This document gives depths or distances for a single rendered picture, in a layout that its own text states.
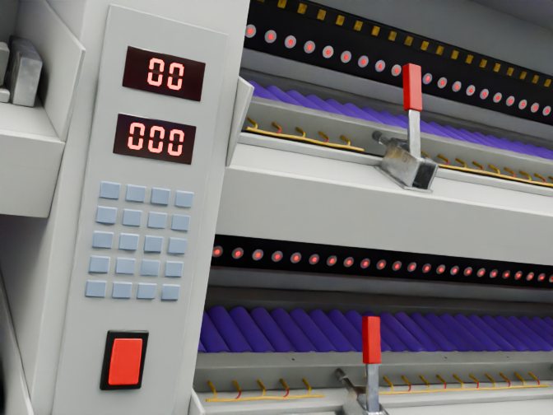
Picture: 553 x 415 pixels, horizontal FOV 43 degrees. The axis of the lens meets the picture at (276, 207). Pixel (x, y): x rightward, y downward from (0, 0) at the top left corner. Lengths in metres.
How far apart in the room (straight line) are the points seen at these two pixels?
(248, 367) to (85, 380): 0.16
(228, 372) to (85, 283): 0.17
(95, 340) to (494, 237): 0.32
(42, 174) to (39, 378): 0.11
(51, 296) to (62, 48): 0.13
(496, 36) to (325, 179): 0.43
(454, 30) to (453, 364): 0.36
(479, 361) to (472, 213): 0.18
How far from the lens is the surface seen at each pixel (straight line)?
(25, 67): 0.42
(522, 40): 0.88
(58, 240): 0.39
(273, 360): 0.55
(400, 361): 0.62
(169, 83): 0.40
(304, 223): 0.46
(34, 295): 0.42
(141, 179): 0.39
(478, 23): 0.83
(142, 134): 0.39
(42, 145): 0.38
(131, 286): 0.40
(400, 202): 0.50
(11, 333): 0.46
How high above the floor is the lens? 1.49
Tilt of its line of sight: 3 degrees down
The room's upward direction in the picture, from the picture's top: 9 degrees clockwise
